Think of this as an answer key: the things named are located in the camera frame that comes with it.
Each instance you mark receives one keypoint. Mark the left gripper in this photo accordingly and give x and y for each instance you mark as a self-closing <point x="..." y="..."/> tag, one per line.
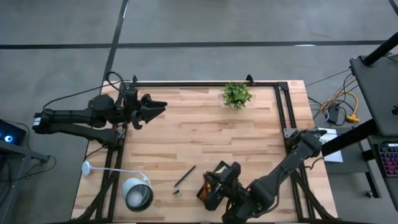
<point x="130" y="109"/>

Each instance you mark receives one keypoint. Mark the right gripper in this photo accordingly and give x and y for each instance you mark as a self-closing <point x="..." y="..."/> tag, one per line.
<point x="230" y="183"/>

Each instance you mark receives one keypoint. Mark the black mesh desk organizer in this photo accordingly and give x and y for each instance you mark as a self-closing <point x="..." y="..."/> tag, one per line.
<point x="209" y="205"/>

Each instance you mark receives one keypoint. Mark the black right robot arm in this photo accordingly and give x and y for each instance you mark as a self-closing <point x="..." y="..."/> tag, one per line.
<point x="289" y="165"/>

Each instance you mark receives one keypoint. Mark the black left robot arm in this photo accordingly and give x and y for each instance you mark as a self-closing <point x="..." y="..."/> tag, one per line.
<point x="71" y="116"/>

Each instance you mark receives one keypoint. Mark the black pen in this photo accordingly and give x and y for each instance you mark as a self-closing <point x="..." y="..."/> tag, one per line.
<point x="185" y="176"/>

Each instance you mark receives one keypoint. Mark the small black pen cap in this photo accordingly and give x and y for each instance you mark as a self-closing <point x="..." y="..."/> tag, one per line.
<point x="176" y="192"/>

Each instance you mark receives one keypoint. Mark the small green potted plant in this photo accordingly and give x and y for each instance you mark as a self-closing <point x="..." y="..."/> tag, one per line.
<point x="236" y="95"/>

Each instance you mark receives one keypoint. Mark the white desk lamp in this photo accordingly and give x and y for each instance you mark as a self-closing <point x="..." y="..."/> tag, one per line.
<point x="136" y="194"/>

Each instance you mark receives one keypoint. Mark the white paper sheet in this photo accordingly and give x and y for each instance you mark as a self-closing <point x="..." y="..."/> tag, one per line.
<point x="334" y="157"/>

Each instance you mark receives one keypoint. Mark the black power adapter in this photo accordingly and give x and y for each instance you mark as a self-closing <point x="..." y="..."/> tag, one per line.
<point x="333" y="113"/>

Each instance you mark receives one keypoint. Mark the black stand base beam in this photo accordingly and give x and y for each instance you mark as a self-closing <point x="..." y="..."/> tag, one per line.
<point x="348" y="140"/>

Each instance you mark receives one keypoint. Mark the black caster wheel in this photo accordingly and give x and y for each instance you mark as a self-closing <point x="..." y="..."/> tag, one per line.
<point x="369" y="194"/>

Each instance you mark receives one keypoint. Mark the black side stand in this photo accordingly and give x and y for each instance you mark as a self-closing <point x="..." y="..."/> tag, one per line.
<point x="18" y="151"/>

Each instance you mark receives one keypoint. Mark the blue-lit black device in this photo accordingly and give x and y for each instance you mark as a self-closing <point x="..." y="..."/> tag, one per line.
<point x="12" y="133"/>

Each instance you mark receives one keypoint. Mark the backlit computer keyboard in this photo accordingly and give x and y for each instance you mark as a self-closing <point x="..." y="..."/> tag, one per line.
<point x="388" y="158"/>

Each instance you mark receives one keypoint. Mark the dark grey desk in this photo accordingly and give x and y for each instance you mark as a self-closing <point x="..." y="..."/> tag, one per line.
<point x="391" y="186"/>

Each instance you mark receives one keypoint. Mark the grey side table top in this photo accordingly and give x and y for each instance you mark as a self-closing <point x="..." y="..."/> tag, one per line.
<point x="379" y="93"/>

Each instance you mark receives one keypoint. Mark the black frame clamp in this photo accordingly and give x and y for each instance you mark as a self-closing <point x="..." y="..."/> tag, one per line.
<point x="134" y="79"/>
<point x="250" y="79"/>

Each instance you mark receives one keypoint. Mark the black aluminium table frame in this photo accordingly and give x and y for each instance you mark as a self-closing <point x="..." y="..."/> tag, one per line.
<point x="202" y="84"/>

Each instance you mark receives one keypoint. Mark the black overhead camera stand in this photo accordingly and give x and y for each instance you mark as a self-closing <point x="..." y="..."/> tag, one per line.
<point x="381" y="49"/>

